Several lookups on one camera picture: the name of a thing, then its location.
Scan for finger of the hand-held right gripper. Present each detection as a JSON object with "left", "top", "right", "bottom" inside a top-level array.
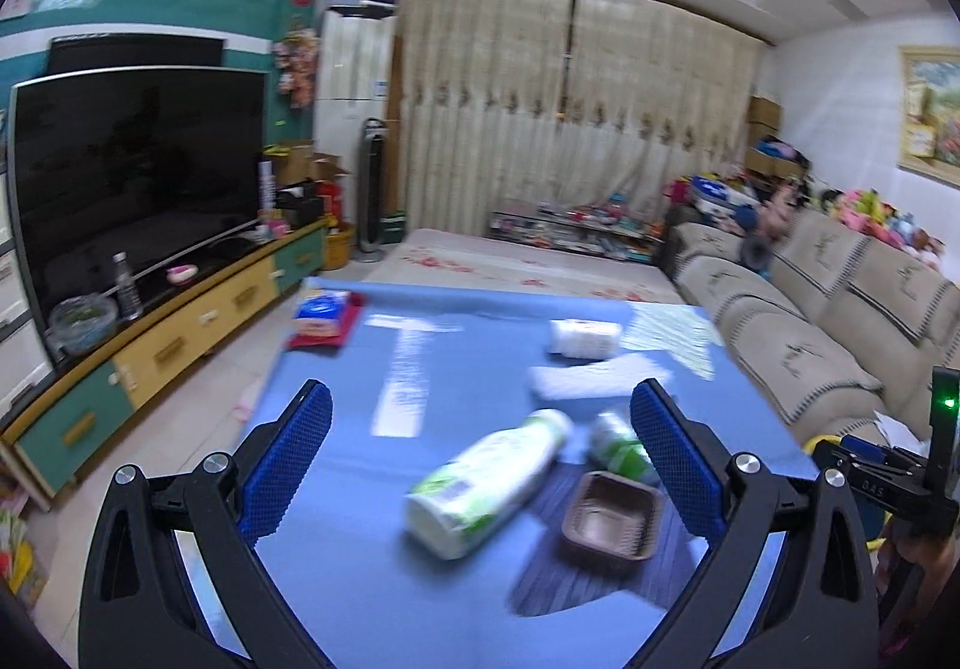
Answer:
[{"left": 816, "top": 433, "right": 931, "bottom": 471}]

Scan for white papers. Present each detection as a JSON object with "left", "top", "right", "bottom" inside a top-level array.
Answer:
[{"left": 874, "top": 410, "right": 931, "bottom": 449}]

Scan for small green white can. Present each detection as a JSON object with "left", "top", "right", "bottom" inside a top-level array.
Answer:
[{"left": 587, "top": 412, "right": 661, "bottom": 486}]

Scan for glass bowl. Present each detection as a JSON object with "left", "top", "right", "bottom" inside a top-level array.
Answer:
[{"left": 46, "top": 294, "right": 119, "bottom": 359}]

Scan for black tower fan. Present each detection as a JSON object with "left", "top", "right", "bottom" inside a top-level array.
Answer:
[{"left": 355, "top": 118, "right": 389, "bottom": 263}]

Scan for yellow bucket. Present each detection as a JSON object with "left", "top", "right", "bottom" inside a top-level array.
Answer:
[{"left": 322, "top": 226, "right": 357, "bottom": 272}]

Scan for teal yellow television cabinet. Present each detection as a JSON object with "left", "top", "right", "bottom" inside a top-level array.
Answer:
[{"left": 0, "top": 219, "right": 331, "bottom": 512}]

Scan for white standing air conditioner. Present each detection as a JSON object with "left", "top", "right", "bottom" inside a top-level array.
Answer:
[{"left": 313, "top": 1, "right": 398, "bottom": 190}]

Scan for white green plastic bottle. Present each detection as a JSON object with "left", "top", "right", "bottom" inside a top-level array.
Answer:
[{"left": 403, "top": 408, "right": 575, "bottom": 560}]

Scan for beige sofa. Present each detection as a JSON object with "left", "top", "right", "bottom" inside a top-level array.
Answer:
[{"left": 660, "top": 208, "right": 960, "bottom": 460}]

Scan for blue wet wipes pack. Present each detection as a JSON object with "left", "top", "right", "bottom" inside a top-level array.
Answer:
[{"left": 294, "top": 289, "right": 355, "bottom": 340}]

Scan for white drawer cabinet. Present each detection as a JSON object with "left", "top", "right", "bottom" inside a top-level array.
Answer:
[{"left": 0, "top": 106, "right": 53, "bottom": 415}]

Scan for open cardboard box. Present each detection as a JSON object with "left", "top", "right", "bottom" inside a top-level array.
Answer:
[{"left": 266, "top": 144, "right": 353, "bottom": 190}]

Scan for stack of cardboard boxes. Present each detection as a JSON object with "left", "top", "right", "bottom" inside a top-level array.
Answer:
[{"left": 742, "top": 95, "right": 807, "bottom": 182}]

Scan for brown plastic tray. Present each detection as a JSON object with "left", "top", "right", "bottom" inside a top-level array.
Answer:
[{"left": 561, "top": 470, "right": 666, "bottom": 563}]

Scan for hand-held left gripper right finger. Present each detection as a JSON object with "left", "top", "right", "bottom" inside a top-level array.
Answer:
[{"left": 628, "top": 378, "right": 880, "bottom": 669}]

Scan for flat red pack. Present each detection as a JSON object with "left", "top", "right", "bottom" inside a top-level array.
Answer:
[{"left": 287, "top": 290, "right": 368, "bottom": 351}]

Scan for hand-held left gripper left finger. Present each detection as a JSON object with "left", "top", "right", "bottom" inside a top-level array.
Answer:
[{"left": 75, "top": 378, "right": 335, "bottom": 669}]

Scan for framed flower painting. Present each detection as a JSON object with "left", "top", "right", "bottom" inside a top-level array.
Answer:
[{"left": 898, "top": 45, "right": 960, "bottom": 186}]

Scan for hanging flower decoration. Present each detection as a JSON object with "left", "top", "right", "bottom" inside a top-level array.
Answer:
[{"left": 271, "top": 35, "right": 323, "bottom": 111}]

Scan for floral beige mat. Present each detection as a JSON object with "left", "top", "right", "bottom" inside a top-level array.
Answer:
[{"left": 360, "top": 228, "right": 687, "bottom": 306}]

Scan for beige curtain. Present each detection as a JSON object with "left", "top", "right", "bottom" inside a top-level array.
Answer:
[
  {"left": 394, "top": 0, "right": 578, "bottom": 242},
  {"left": 566, "top": 0, "right": 762, "bottom": 220}
]

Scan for black bin with yellow rim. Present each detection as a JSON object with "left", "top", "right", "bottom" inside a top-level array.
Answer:
[{"left": 801, "top": 435, "right": 886, "bottom": 554}]

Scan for black television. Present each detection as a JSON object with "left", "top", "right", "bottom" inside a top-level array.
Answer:
[{"left": 7, "top": 67, "right": 269, "bottom": 370}]

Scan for blue patterned tablecloth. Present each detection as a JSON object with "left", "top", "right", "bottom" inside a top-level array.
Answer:
[{"left": 176, "top": 277, "right": 822, "bottom": 669}]

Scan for person's right hand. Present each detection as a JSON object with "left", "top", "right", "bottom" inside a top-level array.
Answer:
[{"left": 881, "top": 519, "right": 960, "bottom": 640}]

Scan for clear water bottle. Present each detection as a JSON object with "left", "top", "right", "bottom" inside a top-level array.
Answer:
[{"left": 111, "top": 252, "right": 143, "bottom": 321}]

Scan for pile of plush toys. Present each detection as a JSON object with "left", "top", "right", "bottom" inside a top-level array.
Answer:
[{"left": 667, "top": 170, "right": 946, "bottom": 265}]

